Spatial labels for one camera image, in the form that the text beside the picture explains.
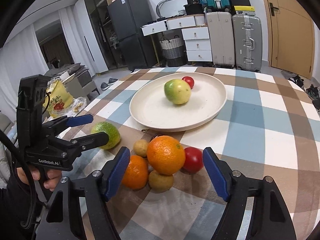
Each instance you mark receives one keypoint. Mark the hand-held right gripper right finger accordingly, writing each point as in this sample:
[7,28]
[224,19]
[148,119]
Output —
[216,175]

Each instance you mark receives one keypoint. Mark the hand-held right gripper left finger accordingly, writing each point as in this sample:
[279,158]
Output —
[117,173]

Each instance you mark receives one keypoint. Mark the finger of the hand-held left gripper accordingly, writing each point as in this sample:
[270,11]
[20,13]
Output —
[80,120]
[95,137]

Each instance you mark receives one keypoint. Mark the yellow-green passion fruit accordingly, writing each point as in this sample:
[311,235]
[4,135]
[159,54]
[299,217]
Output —
[177,92]
[105,127]

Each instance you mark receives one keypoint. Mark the orange mandarin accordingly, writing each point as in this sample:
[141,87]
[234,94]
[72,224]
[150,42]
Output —
[136,172]
[166,155]

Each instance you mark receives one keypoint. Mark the small red tomato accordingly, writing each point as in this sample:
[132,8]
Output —
[193,160]
[188,81]

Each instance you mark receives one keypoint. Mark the brown longan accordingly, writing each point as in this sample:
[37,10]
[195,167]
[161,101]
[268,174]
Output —
[160,182]
[140,148]

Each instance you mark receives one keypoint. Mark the cream round plate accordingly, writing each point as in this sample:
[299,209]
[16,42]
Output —
[155,110]

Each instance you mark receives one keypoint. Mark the person's left forearm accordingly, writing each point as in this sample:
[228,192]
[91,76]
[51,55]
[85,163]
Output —
[15,205]

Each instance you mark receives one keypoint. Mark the person's left hand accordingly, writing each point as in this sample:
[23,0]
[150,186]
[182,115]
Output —
[51,182]

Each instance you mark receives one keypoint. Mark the clear plastic packet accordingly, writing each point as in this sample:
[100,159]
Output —
[78,103]

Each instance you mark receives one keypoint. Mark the yellow flowered bag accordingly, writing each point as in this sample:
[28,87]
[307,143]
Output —
[58,97]

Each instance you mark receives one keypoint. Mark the grey cabinet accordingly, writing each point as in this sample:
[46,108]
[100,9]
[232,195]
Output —
[86,82]

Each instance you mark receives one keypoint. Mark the grey slipper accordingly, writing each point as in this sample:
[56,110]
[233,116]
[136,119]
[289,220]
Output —
[112,81]
[105,86]

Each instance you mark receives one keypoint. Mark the brown fruit stem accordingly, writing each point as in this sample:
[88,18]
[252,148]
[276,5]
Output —
[145,130]

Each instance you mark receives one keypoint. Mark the checked tablecloth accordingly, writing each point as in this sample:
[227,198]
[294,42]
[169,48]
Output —
[250,135]

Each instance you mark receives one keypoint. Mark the grey bedding pile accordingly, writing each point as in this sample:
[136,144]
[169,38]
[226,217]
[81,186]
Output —
[65,68]

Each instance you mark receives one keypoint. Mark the black white striped mat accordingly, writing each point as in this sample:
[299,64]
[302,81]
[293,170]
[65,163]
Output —
[136,70]

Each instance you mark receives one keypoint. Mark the dark grey refrigerator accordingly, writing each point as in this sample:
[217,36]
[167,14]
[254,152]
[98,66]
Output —
[130,30]

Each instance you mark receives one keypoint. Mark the dark glass cabinet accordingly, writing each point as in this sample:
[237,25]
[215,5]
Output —
[96,17]

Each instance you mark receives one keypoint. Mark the grey white woven basket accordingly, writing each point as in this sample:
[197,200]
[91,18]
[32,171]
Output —
[172,52]

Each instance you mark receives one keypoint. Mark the scattered floor shoes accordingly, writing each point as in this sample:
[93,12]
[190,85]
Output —
[298,80]

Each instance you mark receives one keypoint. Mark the white drawer desk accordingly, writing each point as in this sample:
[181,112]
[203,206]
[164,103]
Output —
[197,43]

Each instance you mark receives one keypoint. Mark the beige suitcase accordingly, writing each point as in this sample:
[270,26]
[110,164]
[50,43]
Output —
[220,40]

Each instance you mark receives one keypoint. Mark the silver suitcase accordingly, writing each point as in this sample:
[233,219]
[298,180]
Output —
[246,42]

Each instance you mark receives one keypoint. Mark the grey curved tube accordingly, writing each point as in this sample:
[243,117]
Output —
[160,3]

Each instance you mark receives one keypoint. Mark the small white perforated basket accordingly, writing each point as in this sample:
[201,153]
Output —
[182,12]

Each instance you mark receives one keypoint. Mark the white ribbed cylinder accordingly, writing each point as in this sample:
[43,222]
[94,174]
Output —
[200,20]

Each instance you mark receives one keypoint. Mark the wooden door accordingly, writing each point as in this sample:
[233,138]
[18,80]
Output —
[290,30]

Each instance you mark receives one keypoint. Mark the yellow black shoe box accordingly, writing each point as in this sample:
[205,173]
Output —
[243,10]

